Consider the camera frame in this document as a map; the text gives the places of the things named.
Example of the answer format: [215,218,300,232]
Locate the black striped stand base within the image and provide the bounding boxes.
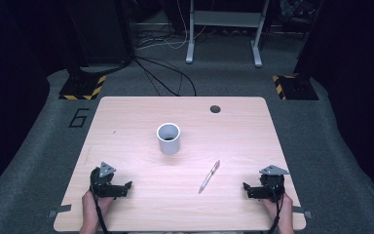
[57,74,107,101]
[271,74,319,101]

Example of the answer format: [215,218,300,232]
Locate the black cabinet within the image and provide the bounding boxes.
[62,0,136,77]

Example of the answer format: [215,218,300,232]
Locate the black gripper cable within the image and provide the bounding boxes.
[91,186,113,234]
[266,189,286,234]

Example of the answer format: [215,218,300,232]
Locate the white desk frame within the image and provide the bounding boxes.
[185,0,271,68]

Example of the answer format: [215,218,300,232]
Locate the black floor cables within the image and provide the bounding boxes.
[131,56,198,98]

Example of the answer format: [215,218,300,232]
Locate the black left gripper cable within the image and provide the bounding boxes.
[91,186,113,234]

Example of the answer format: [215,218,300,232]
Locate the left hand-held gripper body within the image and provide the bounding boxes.
[89,161,129,199]

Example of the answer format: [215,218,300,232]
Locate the grey metal table bracket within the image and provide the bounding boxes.
[291,206,314,219]
[46,204,73,219]

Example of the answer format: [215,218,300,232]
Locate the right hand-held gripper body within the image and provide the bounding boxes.
[246,164,290,204]

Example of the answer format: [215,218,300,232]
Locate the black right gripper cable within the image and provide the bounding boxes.
[266,189,286,234]

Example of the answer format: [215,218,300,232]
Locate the silver pen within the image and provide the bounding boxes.
[198,159,222,195]

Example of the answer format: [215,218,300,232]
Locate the person's left hand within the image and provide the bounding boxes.
[81,189,115,225]

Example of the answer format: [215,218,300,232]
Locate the white floor cable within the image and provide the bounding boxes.
[135,0,208,51]

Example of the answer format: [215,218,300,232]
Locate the white cup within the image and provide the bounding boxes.
[156,122,182,156]

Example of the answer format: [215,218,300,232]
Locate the person's right hand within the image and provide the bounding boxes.
[260,192,295,226]

